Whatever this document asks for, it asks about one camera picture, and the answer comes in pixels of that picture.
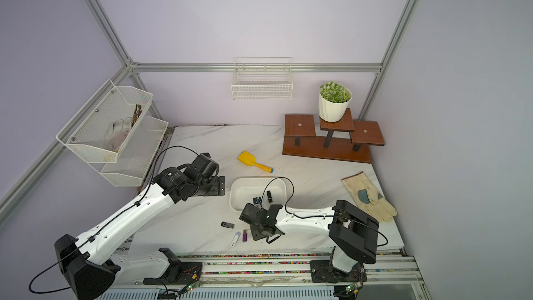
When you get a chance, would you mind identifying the purple usb drive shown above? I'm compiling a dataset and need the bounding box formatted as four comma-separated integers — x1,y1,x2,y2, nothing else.
242,229,248,243

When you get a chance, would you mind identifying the white lilac usb drive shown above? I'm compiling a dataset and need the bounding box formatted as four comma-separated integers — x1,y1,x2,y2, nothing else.
230,232,241,247

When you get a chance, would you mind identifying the black swivel usb drive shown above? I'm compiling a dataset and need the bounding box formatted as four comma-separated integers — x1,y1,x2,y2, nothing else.
221,222,235,229

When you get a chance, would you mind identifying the black capped usb drive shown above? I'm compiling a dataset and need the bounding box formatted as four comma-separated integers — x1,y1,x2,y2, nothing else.
266,190,273,203

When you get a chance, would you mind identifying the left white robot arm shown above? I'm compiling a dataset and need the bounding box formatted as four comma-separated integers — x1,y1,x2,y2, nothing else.
54,153,226,299

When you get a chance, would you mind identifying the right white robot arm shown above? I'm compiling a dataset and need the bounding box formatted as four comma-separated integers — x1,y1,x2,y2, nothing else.
240,200,381,273

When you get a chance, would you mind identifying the white storage box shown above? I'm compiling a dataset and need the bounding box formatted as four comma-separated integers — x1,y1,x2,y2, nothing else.
229,177,290,213

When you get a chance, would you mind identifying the yellow toy shovel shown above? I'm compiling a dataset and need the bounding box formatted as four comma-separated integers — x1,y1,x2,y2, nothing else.
237,151,273,174

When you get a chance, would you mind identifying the clear plastic bag in rack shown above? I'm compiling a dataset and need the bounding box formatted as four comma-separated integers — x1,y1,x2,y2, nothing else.
104,117,133,152

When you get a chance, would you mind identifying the white mesh two-tier rack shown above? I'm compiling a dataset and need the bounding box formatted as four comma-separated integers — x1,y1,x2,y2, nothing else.
56,80,168,187

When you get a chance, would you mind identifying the beige work glove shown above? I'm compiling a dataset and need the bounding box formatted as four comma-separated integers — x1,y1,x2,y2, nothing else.
341,172,398,223

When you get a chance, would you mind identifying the brown wooden step shelf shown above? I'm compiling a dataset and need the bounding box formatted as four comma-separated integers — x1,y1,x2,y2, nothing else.
283,109,385,163

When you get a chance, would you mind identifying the white pot green plant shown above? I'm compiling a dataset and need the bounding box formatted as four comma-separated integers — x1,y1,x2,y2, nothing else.
319,81,353,122

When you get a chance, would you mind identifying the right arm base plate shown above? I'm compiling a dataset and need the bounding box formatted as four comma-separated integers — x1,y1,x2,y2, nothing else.
310,260,367,283

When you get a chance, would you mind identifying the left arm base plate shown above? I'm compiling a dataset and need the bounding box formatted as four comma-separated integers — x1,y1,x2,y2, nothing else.
142,262,203,286

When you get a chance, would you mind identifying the white wire wall basket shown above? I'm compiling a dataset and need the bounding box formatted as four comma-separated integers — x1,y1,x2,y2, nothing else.
231,56,293,101

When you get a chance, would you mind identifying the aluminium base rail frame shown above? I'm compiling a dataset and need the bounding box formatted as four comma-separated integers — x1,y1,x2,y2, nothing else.
97,253,431,299

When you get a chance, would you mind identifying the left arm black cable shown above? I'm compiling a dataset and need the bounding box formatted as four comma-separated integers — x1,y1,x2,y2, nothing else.
28,145,201,295

